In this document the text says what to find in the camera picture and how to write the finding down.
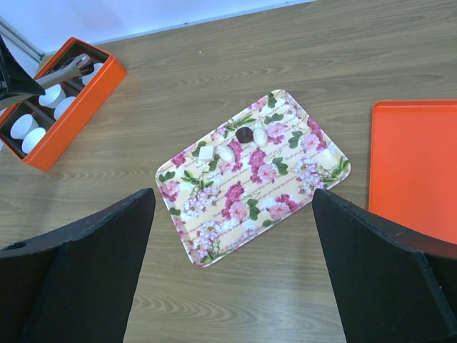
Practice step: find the orange chocolate box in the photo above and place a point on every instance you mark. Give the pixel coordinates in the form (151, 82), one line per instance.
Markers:
(89, 98)

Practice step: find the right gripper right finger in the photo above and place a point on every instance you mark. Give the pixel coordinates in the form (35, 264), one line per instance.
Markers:
(391, 283)

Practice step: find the floral serving tray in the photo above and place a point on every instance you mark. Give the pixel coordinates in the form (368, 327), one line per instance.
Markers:
(218, 207)

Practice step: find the white paper cup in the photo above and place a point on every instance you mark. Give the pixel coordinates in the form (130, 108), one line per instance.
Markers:
(63, 106)
(22, 126)
(32, 139)
(53, 97)
(87, 78)

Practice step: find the white square chocolate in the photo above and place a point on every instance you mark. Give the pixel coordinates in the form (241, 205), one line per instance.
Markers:
(206, 153)

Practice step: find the aluminium frame post left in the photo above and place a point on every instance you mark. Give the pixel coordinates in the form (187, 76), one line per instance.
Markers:
(21, 41)

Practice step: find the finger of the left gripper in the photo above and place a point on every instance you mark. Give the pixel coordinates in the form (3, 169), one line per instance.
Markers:
(14, 80)

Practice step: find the white shell chocolate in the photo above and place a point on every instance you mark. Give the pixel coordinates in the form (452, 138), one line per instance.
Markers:
(260, 137)
(226, 154)

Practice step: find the dark round chocolate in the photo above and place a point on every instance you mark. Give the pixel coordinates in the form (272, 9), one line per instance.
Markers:
(244, 135)

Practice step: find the orange box lid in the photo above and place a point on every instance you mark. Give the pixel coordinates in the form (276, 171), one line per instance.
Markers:
(413, 165)

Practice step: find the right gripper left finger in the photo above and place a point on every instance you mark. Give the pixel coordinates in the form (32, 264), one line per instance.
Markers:
(77, 283)

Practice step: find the metal tongs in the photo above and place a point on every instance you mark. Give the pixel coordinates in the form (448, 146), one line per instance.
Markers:
(64, 73)

